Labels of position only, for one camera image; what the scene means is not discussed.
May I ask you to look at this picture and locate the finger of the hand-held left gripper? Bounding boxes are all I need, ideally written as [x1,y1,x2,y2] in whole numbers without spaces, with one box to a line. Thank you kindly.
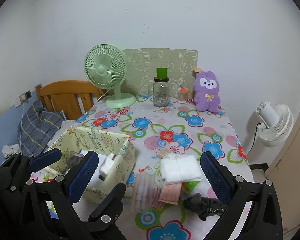
[0,148,62,205]

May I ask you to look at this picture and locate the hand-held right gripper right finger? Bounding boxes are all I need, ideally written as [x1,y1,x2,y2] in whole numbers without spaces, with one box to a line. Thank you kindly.
[200,152,283,240]

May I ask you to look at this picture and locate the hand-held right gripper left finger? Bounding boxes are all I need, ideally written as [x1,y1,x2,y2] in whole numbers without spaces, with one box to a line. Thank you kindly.
[20,151,127,240]

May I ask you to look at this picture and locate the green cartoon tissue pack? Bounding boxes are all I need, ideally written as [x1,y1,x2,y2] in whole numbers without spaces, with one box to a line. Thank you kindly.
[181,179,202,193]

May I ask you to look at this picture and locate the grey soft item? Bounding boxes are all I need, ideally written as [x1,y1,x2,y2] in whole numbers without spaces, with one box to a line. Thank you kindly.
[64,152,85,173]

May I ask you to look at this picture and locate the white tissue pack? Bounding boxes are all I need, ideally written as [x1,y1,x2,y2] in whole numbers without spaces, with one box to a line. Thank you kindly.
[98,153,118,181]

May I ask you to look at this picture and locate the black plastic bag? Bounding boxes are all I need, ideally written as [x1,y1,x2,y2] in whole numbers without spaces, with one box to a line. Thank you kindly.
[183,193,227,222]

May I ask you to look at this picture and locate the grey plaid pillow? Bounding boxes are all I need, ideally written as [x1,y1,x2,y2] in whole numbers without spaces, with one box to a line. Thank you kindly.
[20,100,67,156]

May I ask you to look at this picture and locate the white crumpled cloth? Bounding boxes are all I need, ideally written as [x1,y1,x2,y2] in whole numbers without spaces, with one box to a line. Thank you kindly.
[2,144,22,158]

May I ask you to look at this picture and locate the white folded gauze towel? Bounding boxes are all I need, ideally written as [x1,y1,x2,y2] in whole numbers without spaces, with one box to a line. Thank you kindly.
[160,154,203,183]

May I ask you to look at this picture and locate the pink folded cloth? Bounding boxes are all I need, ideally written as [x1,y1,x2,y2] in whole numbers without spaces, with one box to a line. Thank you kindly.
[159,182,182,205]

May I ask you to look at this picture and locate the pink comb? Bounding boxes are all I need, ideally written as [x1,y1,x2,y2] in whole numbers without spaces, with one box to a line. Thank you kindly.
[150,192,166,209]

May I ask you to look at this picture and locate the wooden chair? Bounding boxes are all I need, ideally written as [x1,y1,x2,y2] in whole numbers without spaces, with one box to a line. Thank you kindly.
[35,80,108,121]

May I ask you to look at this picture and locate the floral tablecloth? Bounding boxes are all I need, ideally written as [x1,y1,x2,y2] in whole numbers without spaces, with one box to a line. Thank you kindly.
[30,95,256,240]

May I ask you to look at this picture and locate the beige cabinet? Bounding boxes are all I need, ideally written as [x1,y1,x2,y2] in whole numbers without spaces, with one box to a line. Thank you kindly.
[264,97,300,233]

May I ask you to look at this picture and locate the white floor fan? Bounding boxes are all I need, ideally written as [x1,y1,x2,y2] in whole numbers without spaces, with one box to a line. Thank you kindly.
[255,100,294,148]

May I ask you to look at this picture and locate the purple plush bunny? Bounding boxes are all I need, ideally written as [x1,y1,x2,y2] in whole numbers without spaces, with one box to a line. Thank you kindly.
[192,66,222,113]

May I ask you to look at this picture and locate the cotton swab container orange lid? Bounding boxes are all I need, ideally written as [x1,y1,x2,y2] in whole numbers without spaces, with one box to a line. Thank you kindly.
[177,86,191,104]

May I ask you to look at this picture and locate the glass jar with black lid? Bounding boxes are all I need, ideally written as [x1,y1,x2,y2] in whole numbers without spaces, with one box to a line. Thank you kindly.
[148,77,171,107]

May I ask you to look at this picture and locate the green desk fan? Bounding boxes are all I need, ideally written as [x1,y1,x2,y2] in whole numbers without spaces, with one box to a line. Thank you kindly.
[84,44,137,109]

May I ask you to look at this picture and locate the green patterned backing board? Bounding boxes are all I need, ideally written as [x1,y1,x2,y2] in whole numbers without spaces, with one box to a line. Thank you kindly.
[121,47,199,100]

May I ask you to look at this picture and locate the black fan power cable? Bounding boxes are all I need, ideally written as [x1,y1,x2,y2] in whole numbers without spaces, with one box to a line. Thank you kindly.
[247,122,262,155]

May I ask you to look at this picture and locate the white desk fan cable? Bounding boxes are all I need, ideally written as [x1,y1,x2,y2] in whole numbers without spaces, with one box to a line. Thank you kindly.
[96,89,108,104]

